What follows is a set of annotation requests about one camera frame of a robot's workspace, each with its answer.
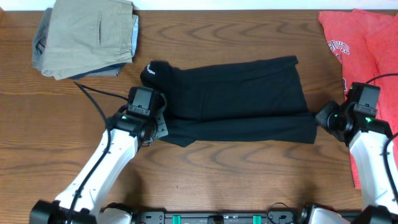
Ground black polo shirt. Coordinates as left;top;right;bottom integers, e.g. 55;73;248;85
140;56;317;147

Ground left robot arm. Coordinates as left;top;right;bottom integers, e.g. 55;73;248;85
29;93;168;224

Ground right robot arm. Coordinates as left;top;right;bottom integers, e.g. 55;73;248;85
297;101;397;224

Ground folded dark blue garment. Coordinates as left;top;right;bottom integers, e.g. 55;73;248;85
70;63;125;80

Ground red printed t-shirt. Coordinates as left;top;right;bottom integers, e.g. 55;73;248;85
317;8;398;190

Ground folded light blue garment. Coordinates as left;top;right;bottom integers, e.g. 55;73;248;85
131;14;139;56

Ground folded khaki trousers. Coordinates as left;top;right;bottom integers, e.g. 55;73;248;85
41;0;134;80

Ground folded grey garment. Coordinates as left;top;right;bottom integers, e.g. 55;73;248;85
32;7;52;71

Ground right black cable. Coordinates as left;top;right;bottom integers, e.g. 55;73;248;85
365;73;398;203

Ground black cable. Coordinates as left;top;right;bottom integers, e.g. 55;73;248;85
67;80;130;224
365;73;398;203

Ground left black cable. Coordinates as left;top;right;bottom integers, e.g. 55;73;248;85
67;80;130;224

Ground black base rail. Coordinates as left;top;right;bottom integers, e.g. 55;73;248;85
135;210;299;224

